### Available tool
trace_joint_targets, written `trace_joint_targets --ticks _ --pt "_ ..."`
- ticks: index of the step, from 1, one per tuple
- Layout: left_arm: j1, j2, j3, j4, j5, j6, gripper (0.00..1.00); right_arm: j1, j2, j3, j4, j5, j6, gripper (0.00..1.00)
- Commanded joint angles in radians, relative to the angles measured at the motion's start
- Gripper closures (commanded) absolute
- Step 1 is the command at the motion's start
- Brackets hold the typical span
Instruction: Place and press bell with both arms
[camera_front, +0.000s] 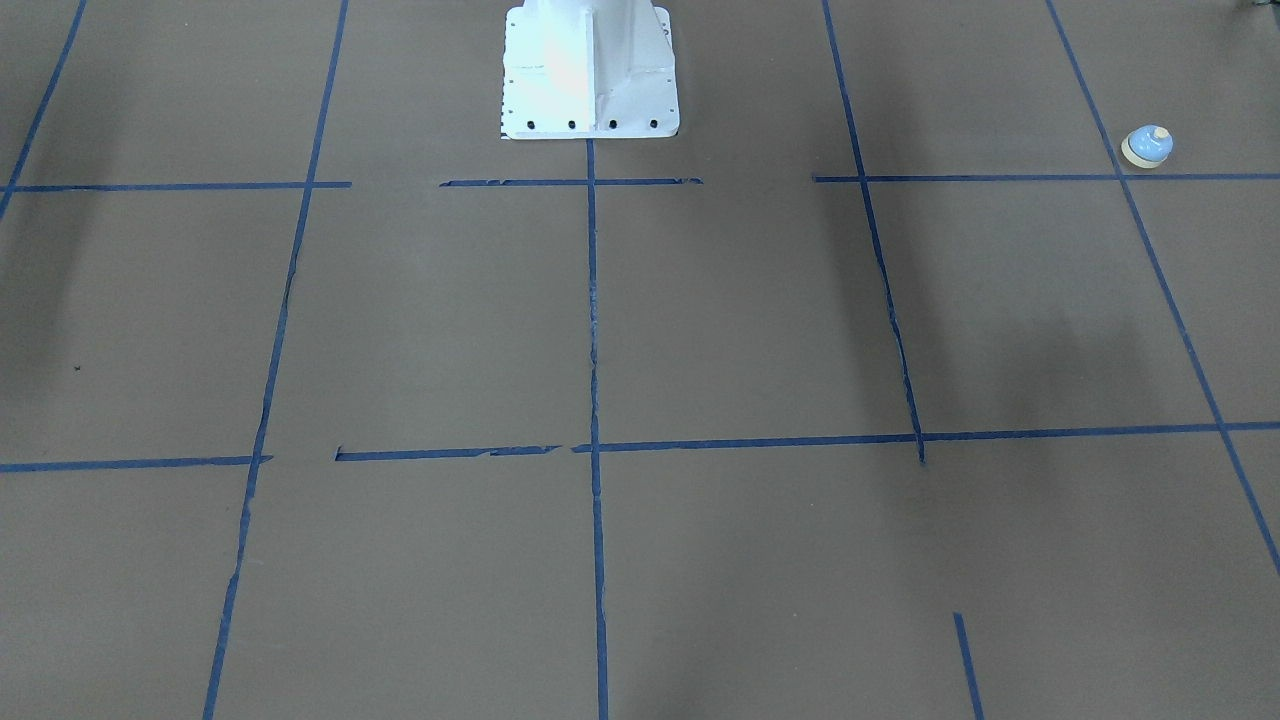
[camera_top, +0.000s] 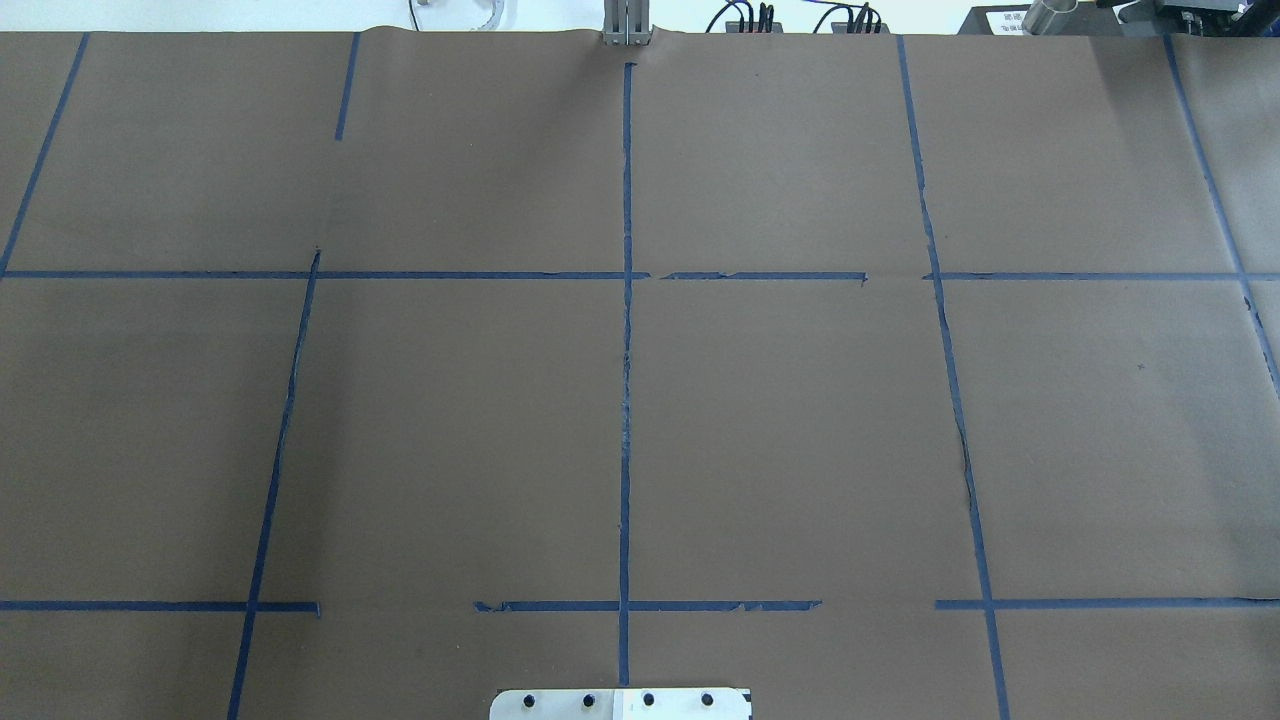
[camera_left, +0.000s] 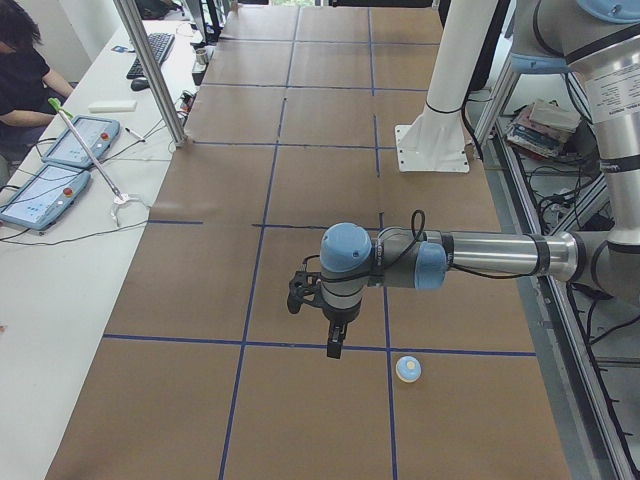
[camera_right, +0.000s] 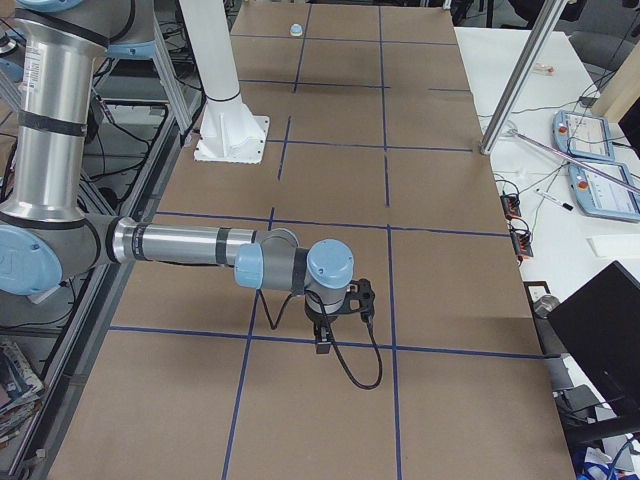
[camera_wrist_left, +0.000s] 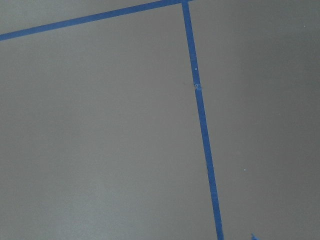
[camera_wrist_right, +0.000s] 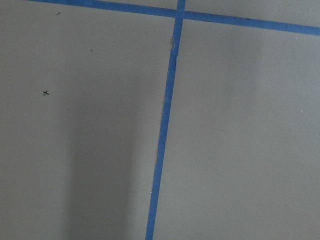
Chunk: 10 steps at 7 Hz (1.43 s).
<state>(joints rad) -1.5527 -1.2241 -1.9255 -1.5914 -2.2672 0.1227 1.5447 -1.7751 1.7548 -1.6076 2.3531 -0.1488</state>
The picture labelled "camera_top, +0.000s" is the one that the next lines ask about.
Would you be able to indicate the clear plastic tape roll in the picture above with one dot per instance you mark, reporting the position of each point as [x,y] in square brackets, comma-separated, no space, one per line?
[457,16]

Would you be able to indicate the silver metal cylinder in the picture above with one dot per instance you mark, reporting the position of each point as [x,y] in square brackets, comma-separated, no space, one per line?
[1048,17]

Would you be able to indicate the black equipment box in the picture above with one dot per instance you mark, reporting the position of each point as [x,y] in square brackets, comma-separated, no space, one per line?
[1137,19]

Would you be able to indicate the aluminium profile post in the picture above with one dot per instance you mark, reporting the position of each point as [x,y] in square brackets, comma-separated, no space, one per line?
[627,23]

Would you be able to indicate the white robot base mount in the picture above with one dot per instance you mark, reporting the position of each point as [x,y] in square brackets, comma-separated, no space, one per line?
[623,703]

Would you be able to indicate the black cable plug left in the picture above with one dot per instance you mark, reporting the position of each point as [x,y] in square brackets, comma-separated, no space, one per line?
[745,18]

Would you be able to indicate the black cable plug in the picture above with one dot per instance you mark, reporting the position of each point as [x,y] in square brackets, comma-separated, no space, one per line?
[850,19]
[745,18]

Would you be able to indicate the black cable plug right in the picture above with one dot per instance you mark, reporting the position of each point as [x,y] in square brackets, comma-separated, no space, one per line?
[850,19]

